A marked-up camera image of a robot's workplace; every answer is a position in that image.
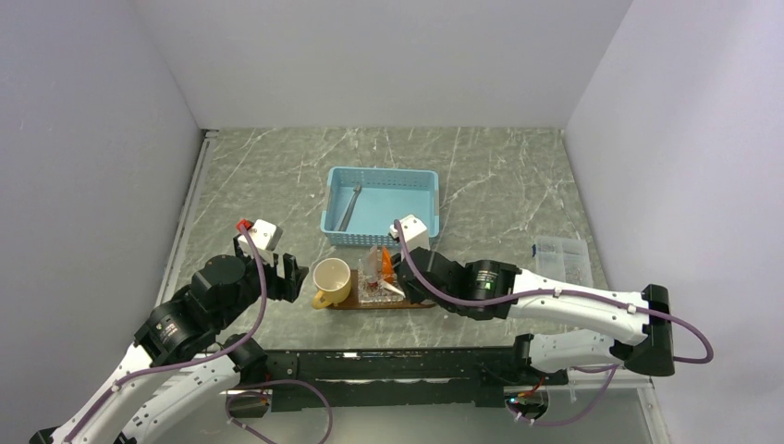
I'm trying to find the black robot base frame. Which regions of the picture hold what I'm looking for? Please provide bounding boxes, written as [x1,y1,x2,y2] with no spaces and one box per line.
[239,346,569,413]

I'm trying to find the grey toothbrush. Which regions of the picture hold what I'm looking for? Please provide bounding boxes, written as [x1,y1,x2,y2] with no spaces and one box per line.
[337,184,362,232]

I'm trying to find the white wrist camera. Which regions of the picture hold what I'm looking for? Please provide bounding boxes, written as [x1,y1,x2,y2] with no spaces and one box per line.
[237,219,284,262]
[389,214,431,252]

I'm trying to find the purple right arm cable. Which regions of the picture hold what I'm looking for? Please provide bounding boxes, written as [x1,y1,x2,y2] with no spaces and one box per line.
[393,219,715,428]

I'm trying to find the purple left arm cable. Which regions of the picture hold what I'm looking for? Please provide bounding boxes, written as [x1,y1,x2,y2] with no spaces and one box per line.
[61,223,335,444]

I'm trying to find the brown oval wooden tray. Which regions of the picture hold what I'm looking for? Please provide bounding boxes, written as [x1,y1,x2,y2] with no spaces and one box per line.
[327,269,435,310]

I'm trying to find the light blue plastic basket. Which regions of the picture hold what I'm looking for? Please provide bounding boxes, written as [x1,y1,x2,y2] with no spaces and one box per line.
[320,166,440,247]

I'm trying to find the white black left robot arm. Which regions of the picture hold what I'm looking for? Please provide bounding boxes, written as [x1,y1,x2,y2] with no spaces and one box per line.
[30,234,309,443]

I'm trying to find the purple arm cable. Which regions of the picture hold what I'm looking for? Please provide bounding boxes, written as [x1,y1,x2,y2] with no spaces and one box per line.
[61,223,335,444]
[393,219,715,428]

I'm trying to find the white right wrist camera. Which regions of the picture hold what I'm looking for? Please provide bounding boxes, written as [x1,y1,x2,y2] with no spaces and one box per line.
[389,214,431,252]

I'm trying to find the yellow ceramic mug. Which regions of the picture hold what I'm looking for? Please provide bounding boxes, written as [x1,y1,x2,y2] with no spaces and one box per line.
[312,258,351,310]

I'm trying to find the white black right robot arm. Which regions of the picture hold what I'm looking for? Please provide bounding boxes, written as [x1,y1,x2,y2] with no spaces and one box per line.
[391,248,675,384]

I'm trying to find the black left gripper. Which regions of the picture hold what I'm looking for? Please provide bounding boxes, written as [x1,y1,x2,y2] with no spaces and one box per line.
[215,234,309,329]

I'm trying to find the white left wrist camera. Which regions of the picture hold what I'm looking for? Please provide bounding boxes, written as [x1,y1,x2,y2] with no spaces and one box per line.
[237,219,284,262]

